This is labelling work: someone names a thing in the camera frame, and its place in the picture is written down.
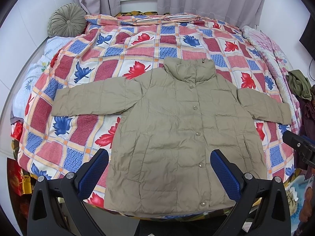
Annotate white blue floral pillow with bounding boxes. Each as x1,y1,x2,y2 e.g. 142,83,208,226
10,36,73,125

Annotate red blue leaf patterned quilt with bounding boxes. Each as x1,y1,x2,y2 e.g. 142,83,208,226
17,12,296,209

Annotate khaki quilted puffer jacket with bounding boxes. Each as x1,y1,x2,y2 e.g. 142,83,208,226
51,57,292,217

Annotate olive green garment pile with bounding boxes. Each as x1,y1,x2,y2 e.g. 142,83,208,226
286,70,312,101

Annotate black monitor on wall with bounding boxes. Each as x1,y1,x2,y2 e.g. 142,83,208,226
299,16,315,59

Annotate round green pleated cushion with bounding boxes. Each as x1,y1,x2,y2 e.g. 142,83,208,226
47,3,87,38

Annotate pink floral blanket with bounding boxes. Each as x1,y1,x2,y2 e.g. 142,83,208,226
241,26,302,134

